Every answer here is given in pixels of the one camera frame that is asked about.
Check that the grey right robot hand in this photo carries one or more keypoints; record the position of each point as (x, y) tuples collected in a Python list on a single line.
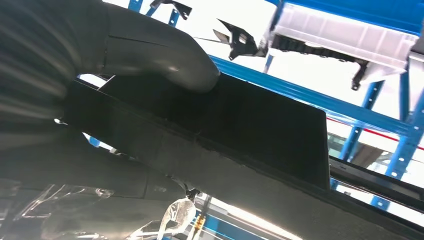
[(159, 49)]

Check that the blue metal shelf rack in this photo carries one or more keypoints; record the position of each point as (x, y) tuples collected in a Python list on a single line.
[(298, 96)]

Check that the white plastic bin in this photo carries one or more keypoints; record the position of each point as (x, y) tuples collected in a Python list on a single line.
[(331, 33)]

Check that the red barrier belt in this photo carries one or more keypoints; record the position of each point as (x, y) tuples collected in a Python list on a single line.
[(374, 133)]

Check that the black bracket part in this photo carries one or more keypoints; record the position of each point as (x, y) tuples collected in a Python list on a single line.
[(243, 43), (175, 6)]

